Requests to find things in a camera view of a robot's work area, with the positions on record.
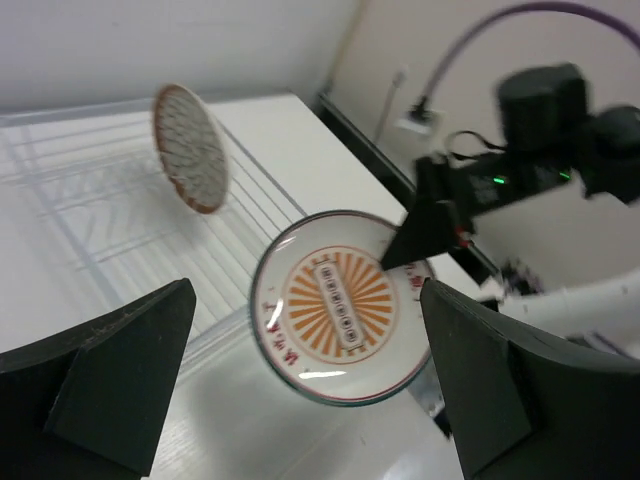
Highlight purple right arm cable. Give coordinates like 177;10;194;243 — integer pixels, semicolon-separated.
412;0;640;114

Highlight floral brown-rim plate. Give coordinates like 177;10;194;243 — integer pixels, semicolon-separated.
151;83;231;215

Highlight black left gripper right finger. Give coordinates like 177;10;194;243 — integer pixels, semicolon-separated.
420;280;639;479

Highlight glass plate orange sunburst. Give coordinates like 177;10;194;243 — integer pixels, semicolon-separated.
248;210;435;407

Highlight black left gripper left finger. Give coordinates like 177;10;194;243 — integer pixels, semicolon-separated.
1;278;196;479

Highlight black wall cable white plug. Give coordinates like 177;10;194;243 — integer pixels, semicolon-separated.
372;65;408;145

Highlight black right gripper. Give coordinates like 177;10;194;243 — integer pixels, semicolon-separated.
380;63;639;270

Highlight white wire dish rack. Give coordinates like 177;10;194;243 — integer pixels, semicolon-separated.
1;101;304;336

